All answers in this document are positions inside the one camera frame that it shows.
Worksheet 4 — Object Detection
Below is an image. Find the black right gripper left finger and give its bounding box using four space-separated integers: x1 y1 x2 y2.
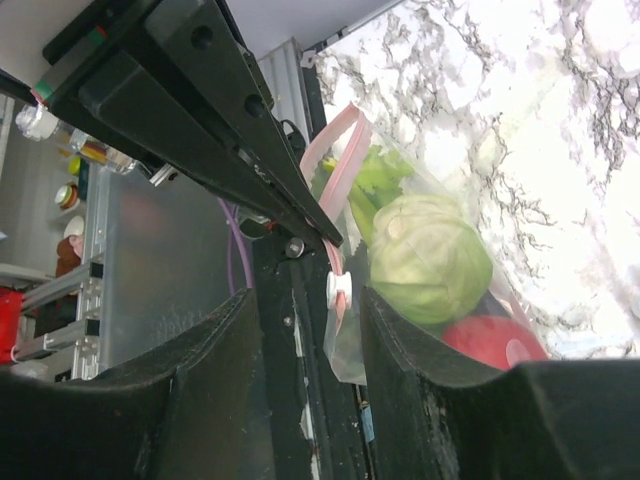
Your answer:
1 290 275 479

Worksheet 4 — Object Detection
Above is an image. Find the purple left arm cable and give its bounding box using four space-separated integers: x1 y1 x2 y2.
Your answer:
217 197 256 296

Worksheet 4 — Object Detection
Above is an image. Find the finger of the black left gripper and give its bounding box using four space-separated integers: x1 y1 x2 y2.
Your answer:
42 1 342 247

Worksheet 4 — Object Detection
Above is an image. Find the green cabbage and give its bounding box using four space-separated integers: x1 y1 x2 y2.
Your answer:
369 194 493 325

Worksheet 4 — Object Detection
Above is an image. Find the pale green celery stalk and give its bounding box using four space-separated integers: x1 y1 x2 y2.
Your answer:
348 145 415 246

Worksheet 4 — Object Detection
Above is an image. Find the white bag zipper slider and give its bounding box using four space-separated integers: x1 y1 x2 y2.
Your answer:
326 271 353 310

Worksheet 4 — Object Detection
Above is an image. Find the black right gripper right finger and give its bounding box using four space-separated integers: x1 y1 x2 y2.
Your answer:
360 288 639 479

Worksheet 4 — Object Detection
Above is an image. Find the clear zip top bag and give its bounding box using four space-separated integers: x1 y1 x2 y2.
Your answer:
298 29 640 386

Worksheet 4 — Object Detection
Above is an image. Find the red tomato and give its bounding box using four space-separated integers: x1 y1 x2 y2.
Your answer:
441 315 548 370

